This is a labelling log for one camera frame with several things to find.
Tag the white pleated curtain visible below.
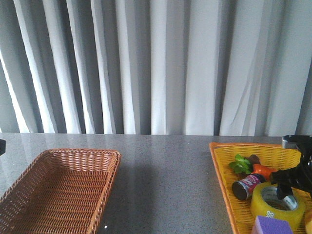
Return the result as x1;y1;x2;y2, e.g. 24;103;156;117
0;0;312;136

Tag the yellow tape roll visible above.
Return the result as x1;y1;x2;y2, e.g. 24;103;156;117
250;182;306;231

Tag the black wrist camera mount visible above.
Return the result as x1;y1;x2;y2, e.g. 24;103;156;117
282;135;312;149

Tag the brown wicker basket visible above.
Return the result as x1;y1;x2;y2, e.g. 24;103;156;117
0;149;121;234

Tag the purple sponge block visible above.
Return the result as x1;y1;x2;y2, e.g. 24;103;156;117
251;215;293;234

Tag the yellow toy fruit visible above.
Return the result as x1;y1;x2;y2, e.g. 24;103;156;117
304;210;312;234

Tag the small purple labelled can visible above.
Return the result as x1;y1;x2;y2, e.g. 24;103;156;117
232;174;266;200

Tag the yellow plastic basket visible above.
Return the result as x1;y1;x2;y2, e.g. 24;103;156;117
209;142;301;234

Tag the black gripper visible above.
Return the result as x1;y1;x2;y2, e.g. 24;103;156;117
270;143;312;199
0;139;6;156

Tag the orange toy carrot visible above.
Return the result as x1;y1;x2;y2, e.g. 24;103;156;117
229;154;277;181

